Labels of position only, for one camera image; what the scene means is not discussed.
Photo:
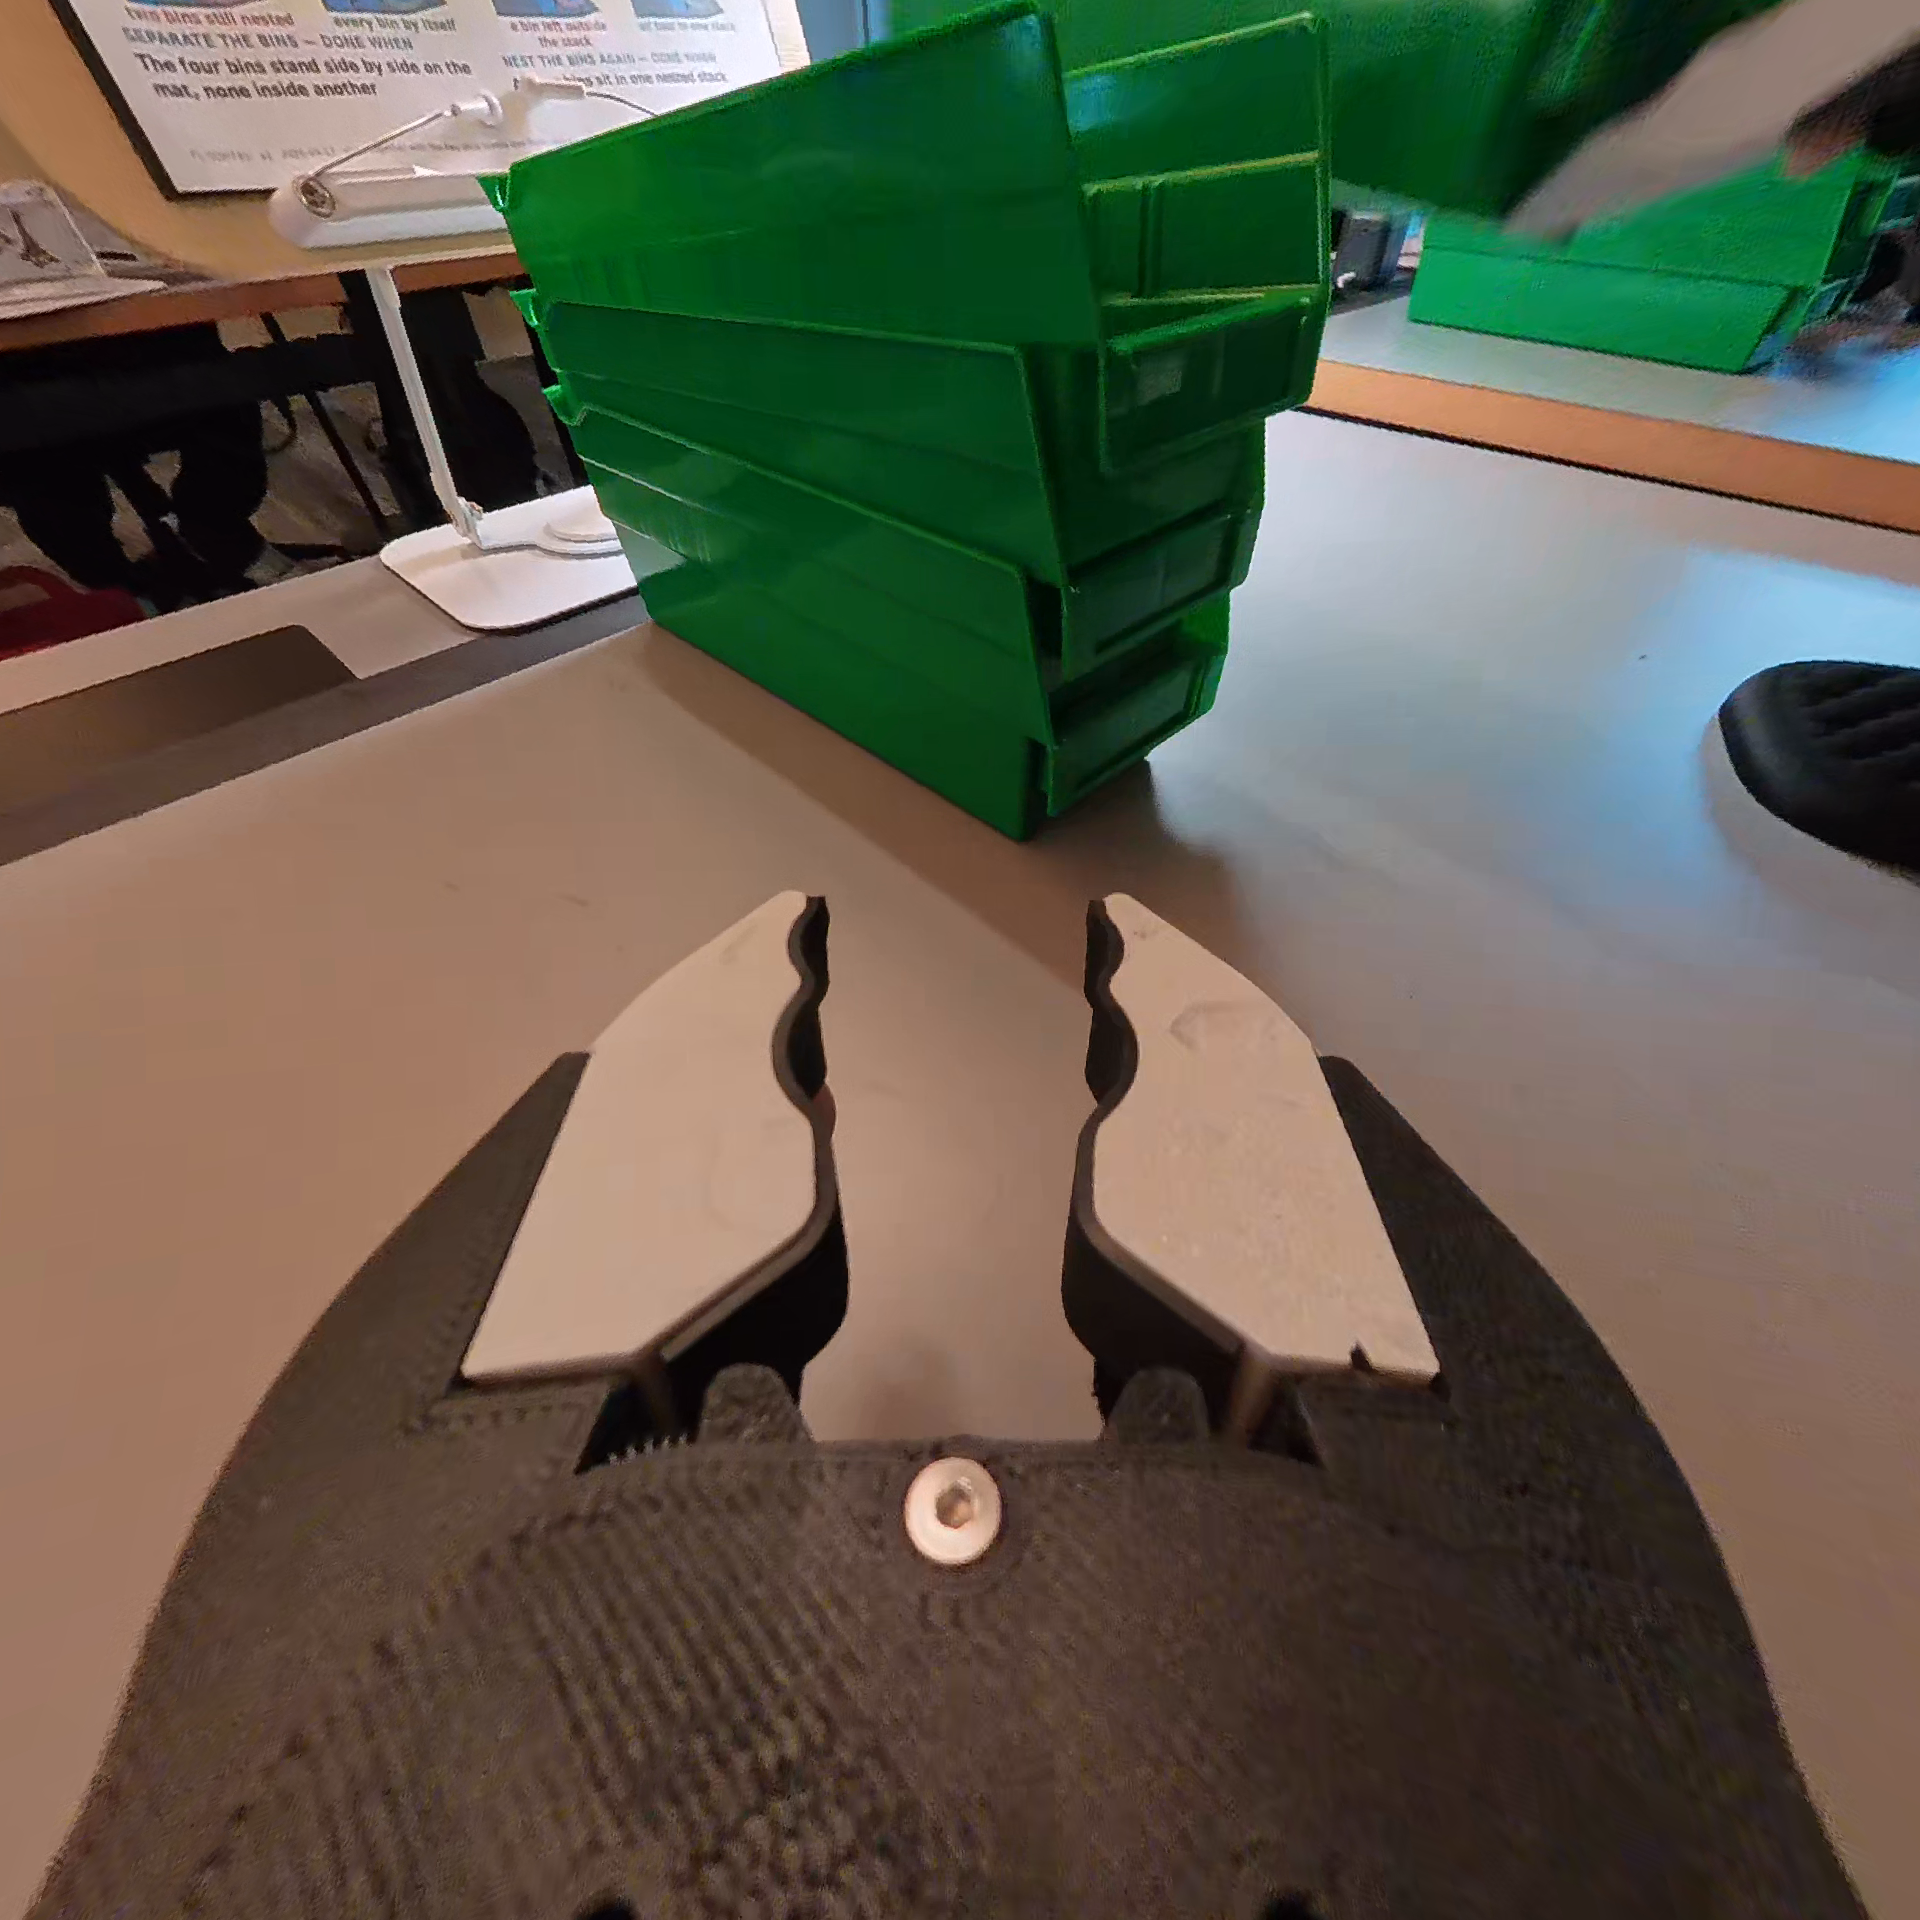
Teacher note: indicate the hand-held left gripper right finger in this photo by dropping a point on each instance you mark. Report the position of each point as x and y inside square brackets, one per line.
[1244, 1201]

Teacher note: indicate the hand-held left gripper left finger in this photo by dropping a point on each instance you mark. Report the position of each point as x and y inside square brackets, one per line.
[675, 1201]

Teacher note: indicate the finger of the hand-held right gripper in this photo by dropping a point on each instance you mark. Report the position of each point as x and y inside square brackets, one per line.
[1695, 119]

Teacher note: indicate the green plastic bin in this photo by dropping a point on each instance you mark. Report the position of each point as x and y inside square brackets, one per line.
[839, 705]
[1161, 586]
[825, 194]
[1201, 382]

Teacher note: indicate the stack of green bins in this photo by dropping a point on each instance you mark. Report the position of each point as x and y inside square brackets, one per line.
[1620, 301]

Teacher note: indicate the wood-edged white table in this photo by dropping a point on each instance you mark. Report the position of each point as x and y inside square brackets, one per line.
[1651, 442]

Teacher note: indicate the white board stand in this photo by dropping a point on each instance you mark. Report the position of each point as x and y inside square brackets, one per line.
[509, 569]

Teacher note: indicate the red bag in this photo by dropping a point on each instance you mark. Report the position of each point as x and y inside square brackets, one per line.
[59, 622]

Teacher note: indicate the brown wooden table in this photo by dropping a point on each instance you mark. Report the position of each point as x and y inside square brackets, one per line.
[181, 307]

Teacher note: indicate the clear page holder bar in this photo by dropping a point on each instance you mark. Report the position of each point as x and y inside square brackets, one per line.
[375, 201]

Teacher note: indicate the clear acrylic sign holder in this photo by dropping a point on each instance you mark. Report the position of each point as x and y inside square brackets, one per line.
[43, 240]

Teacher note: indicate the white instruction sheet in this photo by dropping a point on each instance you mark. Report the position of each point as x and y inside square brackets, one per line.
[299, 106]

